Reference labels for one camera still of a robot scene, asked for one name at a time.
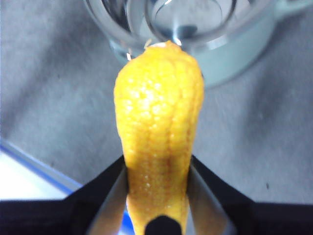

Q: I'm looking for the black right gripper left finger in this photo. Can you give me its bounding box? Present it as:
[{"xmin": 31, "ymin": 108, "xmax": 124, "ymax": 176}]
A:
[{"xmin": 0, "ymin": 156, "xmax": 130, "ymax": 235}]

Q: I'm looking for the pale green electric pot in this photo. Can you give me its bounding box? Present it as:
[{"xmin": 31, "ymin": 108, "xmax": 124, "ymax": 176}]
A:
[{"xmin": 83, "ymin": 0, "xmax": 313, "ymax": 89}]

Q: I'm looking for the yellow corn cob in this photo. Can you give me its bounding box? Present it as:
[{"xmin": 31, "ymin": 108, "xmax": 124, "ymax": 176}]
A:
[{"xmin": 113, "ymin": 41, "xmax": 205, "ymax": 235}]

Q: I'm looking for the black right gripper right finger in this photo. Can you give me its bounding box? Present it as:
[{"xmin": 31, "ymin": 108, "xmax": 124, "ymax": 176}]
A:
[{"xmin": 185, "ymin": 155, "xmax": 313, "ymax": 235}]

